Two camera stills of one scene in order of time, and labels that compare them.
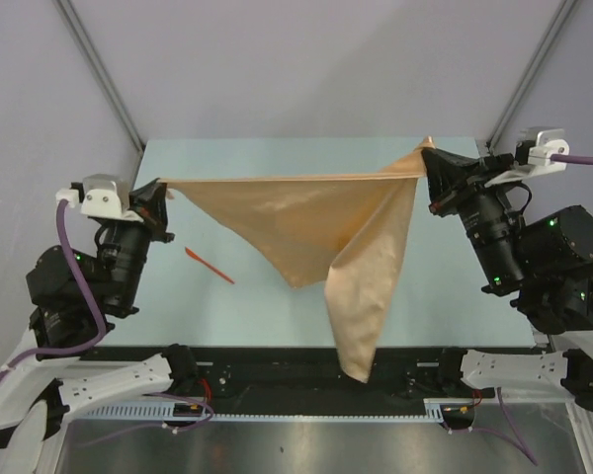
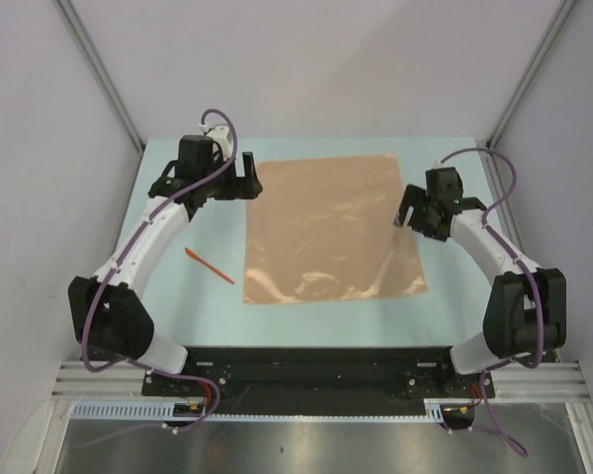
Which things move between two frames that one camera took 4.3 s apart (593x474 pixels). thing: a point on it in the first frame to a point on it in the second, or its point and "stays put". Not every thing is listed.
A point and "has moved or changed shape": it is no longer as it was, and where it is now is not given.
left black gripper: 150,205 to 246,187
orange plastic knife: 195,256 stays put
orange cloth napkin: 357,232 has moved or changed shape
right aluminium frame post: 532,74 stays put
